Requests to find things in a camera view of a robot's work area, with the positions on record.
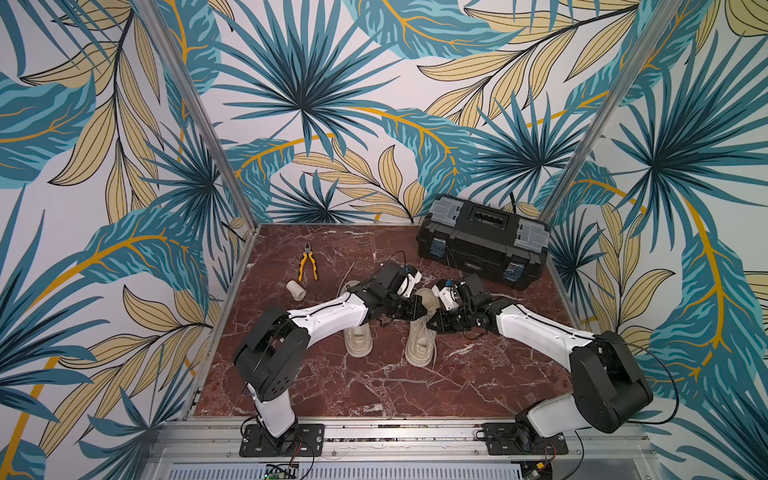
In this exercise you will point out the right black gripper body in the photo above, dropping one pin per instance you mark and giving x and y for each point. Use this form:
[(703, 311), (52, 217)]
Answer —
[(448, 315)]

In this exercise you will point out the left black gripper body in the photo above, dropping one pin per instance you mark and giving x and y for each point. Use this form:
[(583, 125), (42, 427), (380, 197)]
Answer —
[(402, 308)]

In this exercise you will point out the beige sneaker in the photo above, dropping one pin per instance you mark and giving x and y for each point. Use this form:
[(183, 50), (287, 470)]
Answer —
[(358, 340), (420, 347)]

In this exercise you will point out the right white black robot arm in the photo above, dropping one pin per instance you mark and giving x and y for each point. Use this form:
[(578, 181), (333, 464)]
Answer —
[(608, 386)]

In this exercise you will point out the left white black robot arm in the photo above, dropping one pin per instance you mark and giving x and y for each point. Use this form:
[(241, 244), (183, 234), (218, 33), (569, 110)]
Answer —
[(273, 351)]

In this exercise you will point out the black grey toolbox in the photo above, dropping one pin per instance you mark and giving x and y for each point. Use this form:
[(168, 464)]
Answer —
[(499, 246)]

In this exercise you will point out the small beige cylinder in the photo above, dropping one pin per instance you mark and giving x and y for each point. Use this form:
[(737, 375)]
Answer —
[(296, 290)]

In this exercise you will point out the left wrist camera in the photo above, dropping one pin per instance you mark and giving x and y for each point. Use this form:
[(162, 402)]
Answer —
[(409, 283)]

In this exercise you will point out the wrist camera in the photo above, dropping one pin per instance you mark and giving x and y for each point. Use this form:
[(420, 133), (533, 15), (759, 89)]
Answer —
[(445, 292), (409, 283)]

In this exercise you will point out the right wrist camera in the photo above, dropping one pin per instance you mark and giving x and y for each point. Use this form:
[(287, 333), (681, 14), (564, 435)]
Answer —
[(445, 292)]

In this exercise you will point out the yellow handled pliers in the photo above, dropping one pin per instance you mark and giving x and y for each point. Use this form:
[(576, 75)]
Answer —
[(308, 264)]

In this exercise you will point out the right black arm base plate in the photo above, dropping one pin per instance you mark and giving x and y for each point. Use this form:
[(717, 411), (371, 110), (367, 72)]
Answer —
[(507, 438)]

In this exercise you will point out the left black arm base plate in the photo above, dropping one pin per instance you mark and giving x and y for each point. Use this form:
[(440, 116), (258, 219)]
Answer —
[(301, 440)]

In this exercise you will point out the aluminium front rail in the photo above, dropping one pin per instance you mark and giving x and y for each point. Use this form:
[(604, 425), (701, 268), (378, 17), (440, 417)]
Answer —
[(395, 448)]

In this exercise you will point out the right aluminium corner post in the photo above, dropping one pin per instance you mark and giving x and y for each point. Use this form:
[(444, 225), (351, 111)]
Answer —
[(662, 16)]

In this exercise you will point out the aluminium corner post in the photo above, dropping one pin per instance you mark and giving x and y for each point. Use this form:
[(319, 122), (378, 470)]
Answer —
[(163, 41), (662, 16)]

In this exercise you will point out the left aluminium corner post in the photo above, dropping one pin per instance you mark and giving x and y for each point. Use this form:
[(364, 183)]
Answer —
[(163, 41)]

